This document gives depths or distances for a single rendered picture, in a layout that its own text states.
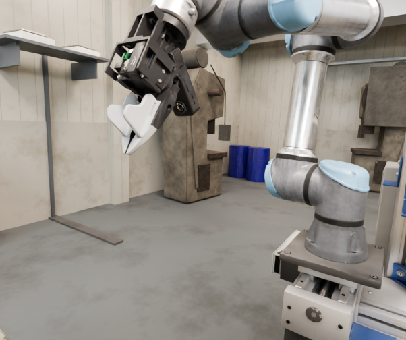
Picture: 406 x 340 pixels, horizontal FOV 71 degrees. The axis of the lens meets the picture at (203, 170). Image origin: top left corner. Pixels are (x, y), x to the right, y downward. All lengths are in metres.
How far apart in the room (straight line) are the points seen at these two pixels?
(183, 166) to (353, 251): 4.03
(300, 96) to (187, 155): 3.85
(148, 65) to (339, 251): 0.60
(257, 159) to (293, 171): 6.05
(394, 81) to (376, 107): 0.56
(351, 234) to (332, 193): 0.11
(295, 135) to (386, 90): 6.05
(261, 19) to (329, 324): 0.60
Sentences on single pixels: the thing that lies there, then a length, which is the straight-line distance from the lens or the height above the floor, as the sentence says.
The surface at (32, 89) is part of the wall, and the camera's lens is 4.21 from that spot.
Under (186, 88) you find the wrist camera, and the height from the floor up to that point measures 1.41.
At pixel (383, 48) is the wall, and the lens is 8.40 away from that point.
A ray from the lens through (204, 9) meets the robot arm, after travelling 0.56.
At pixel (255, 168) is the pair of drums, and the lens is 6.89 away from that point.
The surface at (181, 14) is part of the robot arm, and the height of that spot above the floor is 1.52.
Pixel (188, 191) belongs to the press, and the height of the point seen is 0.22.
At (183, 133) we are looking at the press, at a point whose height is 1.17.
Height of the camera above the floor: 1.36
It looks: 9 degrees down
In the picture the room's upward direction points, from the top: 2 degrees clockwise
